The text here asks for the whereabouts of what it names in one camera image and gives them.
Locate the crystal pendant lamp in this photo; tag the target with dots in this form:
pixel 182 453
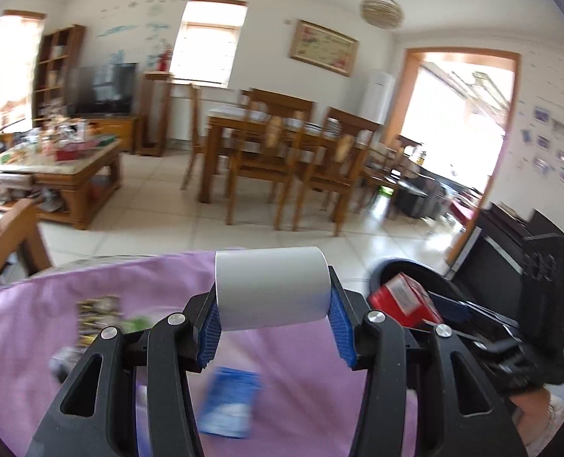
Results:
pixel 382 9

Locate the white standing air conditioner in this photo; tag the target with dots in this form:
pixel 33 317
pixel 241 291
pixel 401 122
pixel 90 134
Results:
pixel 377 97

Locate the black trash bin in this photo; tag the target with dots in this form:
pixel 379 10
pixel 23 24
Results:
pixel 408 262

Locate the blue white packet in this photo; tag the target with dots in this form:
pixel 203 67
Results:
pixel 229 404

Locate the wooden television cabinet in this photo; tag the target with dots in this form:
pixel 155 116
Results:
pixel 115 131

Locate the white paper cup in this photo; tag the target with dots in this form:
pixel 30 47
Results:
pixel 272 290

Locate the wooden dining table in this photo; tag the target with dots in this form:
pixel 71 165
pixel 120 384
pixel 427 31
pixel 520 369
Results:
pixel 220 152

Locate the wooden coffee table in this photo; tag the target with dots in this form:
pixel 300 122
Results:
pixel 53 171

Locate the flat screen television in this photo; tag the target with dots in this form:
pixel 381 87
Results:
pixel 103 88

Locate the red milk carton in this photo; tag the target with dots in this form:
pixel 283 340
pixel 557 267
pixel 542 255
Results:
pixel 401 300

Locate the purple tablecloth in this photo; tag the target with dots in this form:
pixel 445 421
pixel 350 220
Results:
pixel 286 390

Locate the red vase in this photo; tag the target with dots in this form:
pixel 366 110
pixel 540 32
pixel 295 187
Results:
pixel 163 59

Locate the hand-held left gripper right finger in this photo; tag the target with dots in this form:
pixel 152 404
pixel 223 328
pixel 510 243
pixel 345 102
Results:
pixel 341 331

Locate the wooden dining chair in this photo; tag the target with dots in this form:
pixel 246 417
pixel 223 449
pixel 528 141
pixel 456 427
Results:
pixel 386 162
pixel 194 138
pixel 339 162
pixel 263 152

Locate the wooden sofa with white cushions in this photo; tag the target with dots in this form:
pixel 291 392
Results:
pixel 11 243

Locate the black upright piano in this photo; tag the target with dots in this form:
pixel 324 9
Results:
pixel 496 252

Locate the person's right forearm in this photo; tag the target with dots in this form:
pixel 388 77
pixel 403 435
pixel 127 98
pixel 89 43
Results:
pixel 539 409

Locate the wooden bookshelf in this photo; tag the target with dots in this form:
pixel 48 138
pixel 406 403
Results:
pixel 56 71

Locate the large framed wall picture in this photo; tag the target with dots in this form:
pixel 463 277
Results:
pixel 324 47

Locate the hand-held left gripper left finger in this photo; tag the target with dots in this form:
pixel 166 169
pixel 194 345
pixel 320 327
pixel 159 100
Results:
pixel 210 338

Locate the black box seat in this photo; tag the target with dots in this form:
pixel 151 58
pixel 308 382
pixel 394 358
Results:
pixel 415 200

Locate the group of wall photos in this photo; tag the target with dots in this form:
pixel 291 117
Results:
pixel 553 147

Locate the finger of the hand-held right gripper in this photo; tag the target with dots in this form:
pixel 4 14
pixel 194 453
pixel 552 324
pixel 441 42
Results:
pixel 448 307
pixel 477 340

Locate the dark printed snack packet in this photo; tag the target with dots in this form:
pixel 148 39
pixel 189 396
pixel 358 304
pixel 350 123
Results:
pixel 99 314

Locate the tall wooden plant stand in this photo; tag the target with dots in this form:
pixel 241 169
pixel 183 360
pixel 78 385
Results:
pixel 156 114

